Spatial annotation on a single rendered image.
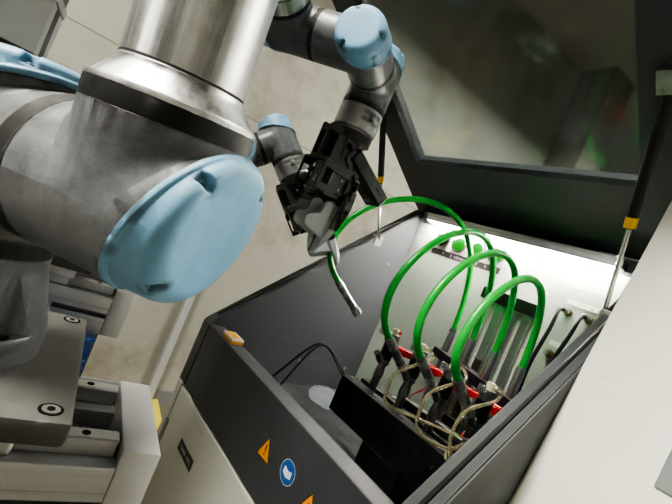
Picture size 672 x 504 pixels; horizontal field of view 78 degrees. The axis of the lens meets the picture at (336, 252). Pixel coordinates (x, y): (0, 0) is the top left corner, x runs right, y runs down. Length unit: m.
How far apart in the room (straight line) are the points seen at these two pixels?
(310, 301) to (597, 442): 0.72
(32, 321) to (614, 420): 0.71
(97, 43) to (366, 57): 1.96
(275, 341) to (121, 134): 0.93
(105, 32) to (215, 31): 2.20
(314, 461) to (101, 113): 0.55
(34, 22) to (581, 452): 0.90
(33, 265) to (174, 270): 0.16
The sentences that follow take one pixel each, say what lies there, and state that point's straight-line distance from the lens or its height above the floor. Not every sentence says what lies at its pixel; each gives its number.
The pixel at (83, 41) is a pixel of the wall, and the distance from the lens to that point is 2.48.
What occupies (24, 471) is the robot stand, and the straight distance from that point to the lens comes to 0.45.
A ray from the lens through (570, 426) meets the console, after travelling 0.75.
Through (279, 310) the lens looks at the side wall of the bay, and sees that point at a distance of 1.12.
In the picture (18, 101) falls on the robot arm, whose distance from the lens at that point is 0.36.
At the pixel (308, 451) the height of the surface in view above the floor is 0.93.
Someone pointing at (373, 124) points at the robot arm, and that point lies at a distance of 0.73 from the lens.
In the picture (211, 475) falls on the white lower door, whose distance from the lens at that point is 0.94.
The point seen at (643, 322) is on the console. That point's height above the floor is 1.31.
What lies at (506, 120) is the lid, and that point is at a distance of 1.03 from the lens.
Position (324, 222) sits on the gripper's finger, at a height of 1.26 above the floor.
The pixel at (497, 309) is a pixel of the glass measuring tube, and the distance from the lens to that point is 1.10.
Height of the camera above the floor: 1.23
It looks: level
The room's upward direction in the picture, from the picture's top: 23 degrees clockwise
